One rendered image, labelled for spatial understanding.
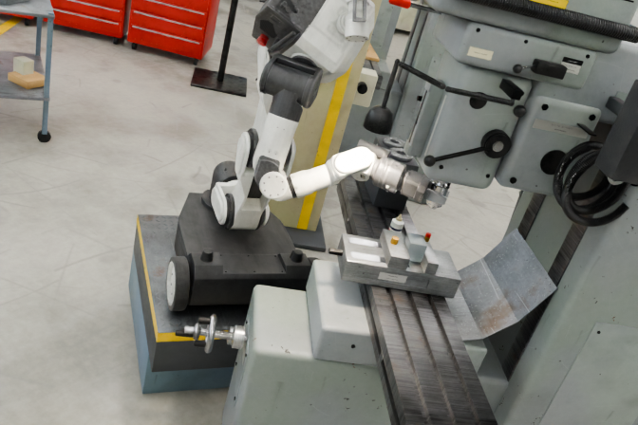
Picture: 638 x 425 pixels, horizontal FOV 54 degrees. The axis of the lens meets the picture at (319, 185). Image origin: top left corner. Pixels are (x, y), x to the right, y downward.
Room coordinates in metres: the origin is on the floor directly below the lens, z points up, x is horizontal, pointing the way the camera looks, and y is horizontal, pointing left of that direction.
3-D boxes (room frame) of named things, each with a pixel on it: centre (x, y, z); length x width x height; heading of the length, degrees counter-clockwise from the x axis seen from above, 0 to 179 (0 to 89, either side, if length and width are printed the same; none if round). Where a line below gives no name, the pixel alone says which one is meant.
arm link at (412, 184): (1.64, -0.24, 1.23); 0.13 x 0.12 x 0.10; 167
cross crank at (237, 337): (1.51, 0.16, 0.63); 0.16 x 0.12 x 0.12; 102
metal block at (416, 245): (1.64, -0.32, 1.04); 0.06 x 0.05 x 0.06; 11
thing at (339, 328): (1.61, -0.33, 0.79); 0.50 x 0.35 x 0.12; 102
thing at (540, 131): (1.65, -0.52, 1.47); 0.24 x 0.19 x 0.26; 12
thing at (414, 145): (1.59, -0.22, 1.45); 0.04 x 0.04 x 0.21; 12
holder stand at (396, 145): (2.16, -0.24, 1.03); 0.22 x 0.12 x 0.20; 14
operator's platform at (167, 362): (2.20, 0.27, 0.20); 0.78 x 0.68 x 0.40; 26
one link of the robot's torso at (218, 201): (2.23, 0.29, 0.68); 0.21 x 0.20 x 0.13; 26
